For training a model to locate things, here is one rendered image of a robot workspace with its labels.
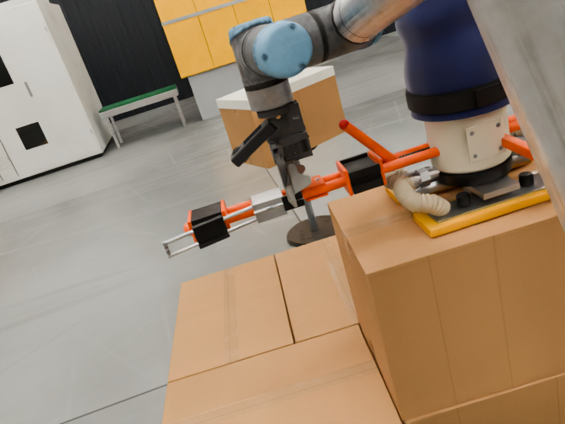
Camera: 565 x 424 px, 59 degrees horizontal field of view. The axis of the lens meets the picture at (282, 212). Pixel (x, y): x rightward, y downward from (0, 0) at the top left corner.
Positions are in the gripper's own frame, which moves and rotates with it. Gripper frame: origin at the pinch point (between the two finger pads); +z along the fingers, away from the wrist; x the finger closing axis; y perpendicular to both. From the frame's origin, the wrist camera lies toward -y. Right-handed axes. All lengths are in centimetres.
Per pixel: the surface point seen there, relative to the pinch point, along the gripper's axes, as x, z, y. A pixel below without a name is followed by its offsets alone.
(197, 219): -2.8, -2.5, -20.2
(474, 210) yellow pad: -11.9, 10.3, 35.5
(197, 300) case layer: 62, 53, -43
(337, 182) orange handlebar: -2.3, -0.7, 10.8
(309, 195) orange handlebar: -2.6, 0.1, 4.3
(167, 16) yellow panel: 713, -56, -79
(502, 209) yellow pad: -13.3, 11.3, 40.6
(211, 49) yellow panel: 717, 6, -32
